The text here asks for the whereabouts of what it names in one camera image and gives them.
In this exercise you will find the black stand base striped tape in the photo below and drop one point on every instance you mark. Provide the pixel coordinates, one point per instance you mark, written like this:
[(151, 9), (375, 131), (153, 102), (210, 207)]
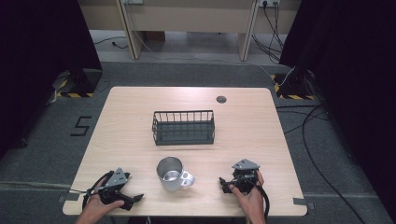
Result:
[(81, 83), (294, 87)]

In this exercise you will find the grey tape strip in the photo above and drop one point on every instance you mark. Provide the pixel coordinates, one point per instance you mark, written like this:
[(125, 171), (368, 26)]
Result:
[(302, 202), (70, 197)]

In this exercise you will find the silver metal mug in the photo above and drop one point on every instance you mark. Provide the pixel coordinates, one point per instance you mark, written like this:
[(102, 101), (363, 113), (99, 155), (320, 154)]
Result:
[(172, 174)]

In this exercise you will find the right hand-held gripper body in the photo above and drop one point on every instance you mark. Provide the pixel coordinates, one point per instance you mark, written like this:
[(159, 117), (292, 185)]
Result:
[(245, 178)]

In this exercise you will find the white wall socket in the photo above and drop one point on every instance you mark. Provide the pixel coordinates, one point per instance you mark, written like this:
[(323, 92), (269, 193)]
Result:
[(269, 2)]

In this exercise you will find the round grey table grommet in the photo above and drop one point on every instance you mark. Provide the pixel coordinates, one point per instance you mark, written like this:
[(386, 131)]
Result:
[(221, 99)]

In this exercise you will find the dark curtain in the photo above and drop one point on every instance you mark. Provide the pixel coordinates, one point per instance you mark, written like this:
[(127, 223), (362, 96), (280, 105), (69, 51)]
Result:
[(37, 62), (351, 77)]

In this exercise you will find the person's left hand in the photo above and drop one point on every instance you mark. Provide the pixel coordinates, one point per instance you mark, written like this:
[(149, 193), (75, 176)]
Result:
[(97, 206)]

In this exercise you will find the person's right hand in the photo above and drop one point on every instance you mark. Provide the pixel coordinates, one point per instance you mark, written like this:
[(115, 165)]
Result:
[(251, 200)]

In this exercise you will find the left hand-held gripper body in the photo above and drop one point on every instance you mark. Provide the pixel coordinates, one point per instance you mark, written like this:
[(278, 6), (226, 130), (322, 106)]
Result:
[(117, 179)]

